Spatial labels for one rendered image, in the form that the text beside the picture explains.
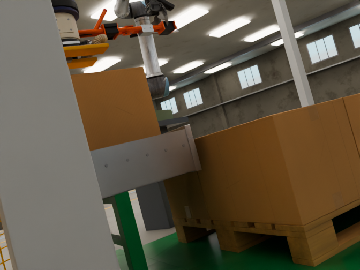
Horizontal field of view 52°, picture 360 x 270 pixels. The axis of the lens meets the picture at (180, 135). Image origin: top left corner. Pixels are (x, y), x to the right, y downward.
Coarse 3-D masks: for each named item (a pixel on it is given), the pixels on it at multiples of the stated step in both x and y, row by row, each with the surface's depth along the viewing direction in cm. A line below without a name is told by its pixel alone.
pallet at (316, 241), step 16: (176, 224) 211; (192, 224) 195; (208, 224) 181; (224, 224) 168; (240, 224) 158; (256, 224) 149; (272, 224) 142; (288, 224) 134; (320, 224) 131; (192, 240) 206; (224, 240) 171; (240, 240) 165; (256, 240) 169; (288, 240) 135; (304, 240) 128; (320, 240) 130; (336, 240) 133; (352, 240) 137; (304, 256) 129; (320, 256) 129
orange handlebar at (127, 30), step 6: (78, 30) 181; (84, 30) 182; (90, 30) 184; (96, 30) 185; (102, 30) 187; (120, 30) 192; (126, 30) 194; (132, 30) 195; (138, 30) 198; (156, 30) 208; (84, 36) 186; (90, 36) 188
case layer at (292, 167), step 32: (352, 96) 152; (256, 128) 137; (288, 128) 132; (320, 128) 140; (352, 128) 148; (224, 160) 158; (256, 160) 141; (288, 160) 129; (320, 160) 137; (352, 160) 145; (192, 192) 188; (224, 192) 163; (256, 192) 145; (288, 192) 130; (320, 192) 134; (352, 192) 142
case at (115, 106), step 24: (96, 72) 166; (120, 72) 172; (144, 72) 178; (96, 96) 164; (120, 96) 170; (144, 96) 176; (96, 120) 162; (120, 120) 168; (144, 120) 174; (96, 144) 160
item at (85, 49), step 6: (84, 42) 173; (66, 48) 164; (72, 48) 166; (78, 48) 167; (84, 48) 168; (90, 48) 170; (96, 48) 172; (102, 48) 175; (66, 54) 169; (72, 54) 171; (78, 54) 174; (84, 54) 176; (90, 54) 178; (96, 54) 181
